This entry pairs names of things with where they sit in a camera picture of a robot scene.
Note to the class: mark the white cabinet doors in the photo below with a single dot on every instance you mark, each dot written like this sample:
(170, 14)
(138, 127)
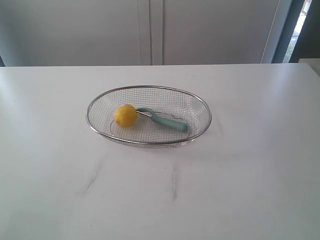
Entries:
(140, 32)

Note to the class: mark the metal wire mesh basket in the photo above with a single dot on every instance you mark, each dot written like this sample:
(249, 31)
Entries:
(166, 116)

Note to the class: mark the teal handled peeler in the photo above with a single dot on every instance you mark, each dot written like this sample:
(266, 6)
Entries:
(169, 123)

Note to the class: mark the yellow lemon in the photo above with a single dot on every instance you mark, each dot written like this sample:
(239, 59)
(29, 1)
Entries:
(125, 116)

